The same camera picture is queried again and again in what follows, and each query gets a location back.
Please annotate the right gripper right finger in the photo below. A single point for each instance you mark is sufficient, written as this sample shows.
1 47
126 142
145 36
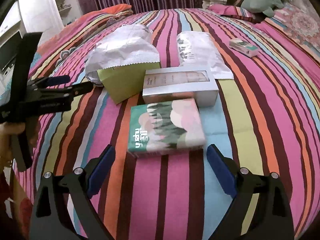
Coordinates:
272 218

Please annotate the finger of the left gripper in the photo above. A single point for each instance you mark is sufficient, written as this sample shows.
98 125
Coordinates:
66 92
45 82

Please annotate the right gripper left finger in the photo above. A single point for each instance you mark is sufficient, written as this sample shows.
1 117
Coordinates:
50 218

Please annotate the green box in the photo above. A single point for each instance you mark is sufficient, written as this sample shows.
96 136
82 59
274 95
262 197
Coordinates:
124 82

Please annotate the white plastic bag with print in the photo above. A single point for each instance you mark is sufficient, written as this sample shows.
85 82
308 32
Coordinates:
128 44

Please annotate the silver white carton box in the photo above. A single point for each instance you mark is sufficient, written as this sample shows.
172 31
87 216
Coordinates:
174 83

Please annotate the green forest tissue pack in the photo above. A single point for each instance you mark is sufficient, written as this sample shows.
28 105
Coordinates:
165 128

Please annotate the white printed pouch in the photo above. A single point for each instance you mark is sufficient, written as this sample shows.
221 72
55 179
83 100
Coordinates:
197 49

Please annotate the person left hand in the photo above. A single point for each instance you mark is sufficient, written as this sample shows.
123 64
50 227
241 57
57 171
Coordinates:
17 142

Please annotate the folded orange quilt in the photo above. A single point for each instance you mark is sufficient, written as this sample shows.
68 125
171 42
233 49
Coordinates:
82 29

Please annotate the black television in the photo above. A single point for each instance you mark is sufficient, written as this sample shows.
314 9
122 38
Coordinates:
9 51

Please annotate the white wardrobe shelf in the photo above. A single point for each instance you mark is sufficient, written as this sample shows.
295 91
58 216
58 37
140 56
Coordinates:
49 17

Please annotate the striped colourful bedspread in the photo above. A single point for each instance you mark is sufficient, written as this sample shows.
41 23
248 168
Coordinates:
266 118

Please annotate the far white nightstand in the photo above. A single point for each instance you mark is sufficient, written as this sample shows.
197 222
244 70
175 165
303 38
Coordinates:
208 3

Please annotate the small tissue pack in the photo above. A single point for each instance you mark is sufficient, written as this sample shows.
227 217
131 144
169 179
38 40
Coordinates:
244 47

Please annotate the small pink pillow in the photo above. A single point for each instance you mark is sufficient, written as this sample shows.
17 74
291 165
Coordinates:
236 12

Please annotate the floral pink pillow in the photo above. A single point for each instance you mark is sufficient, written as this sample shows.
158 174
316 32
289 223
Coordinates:
294 30

